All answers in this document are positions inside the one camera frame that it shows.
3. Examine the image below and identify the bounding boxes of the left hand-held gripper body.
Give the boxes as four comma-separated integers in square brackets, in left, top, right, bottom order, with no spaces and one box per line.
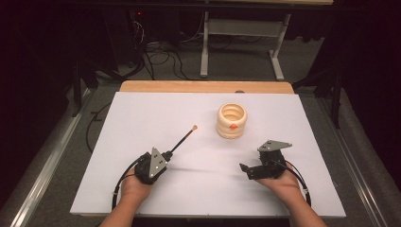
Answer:
[134,147,168,185]

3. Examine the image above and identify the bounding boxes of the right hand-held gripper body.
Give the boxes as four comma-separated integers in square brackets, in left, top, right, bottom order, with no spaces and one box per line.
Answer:
[247,139,293,181]

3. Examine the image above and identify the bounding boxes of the black pencil with cream tip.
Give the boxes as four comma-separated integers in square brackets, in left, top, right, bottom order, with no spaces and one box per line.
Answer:
[169,124,199,154]

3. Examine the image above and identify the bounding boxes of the person's left hand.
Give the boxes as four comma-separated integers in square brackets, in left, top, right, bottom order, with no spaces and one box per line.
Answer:
[120,171,153,204]

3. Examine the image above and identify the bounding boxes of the person's right hand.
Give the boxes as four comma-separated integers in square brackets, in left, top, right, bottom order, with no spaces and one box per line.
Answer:
[256,161,305,205]

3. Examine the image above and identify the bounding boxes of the white table mat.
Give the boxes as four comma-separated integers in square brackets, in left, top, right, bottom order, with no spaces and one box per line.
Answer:
[69,91,347,219]

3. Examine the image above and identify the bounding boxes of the cream ribbed pen holder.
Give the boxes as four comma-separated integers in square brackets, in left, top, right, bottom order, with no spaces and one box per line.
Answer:
[216,102,248,140]

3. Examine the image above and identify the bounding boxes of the wooden table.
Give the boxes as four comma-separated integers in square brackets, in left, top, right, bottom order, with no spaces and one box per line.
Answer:
[119,79,295,95]

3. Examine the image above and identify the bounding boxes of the black stand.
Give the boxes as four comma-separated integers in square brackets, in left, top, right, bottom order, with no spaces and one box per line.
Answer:
[291,67,345,130]
[70,56,145,118]

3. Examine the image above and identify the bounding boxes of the black computer tower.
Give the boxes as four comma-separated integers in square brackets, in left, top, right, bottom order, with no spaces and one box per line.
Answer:
[103,9,149,74]

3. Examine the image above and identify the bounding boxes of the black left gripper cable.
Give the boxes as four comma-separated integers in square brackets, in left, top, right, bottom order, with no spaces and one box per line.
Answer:
[111,155,147,212]

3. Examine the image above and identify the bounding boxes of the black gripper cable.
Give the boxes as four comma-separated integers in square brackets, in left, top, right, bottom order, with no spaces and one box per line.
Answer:
[111,155,147,212]
[271,159,313,208]

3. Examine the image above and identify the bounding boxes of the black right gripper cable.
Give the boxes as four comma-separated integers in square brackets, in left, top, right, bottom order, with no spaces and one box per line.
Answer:
[271,159,313,208]

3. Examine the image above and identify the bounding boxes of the black floor cable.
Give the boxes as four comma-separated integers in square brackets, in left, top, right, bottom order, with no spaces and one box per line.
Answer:
[85,100,113,154]

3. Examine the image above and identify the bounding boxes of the metal floor rail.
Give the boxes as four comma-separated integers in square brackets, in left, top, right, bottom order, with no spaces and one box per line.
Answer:
[9,89,93,227]
[317,97,390,227]

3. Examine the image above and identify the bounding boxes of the tangle of floor cables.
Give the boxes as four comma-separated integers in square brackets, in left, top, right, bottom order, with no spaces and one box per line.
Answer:
[131,18,204,81]

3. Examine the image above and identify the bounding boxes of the white metal desk frame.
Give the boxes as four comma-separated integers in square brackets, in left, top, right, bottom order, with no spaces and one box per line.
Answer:
[200,10,292,81]

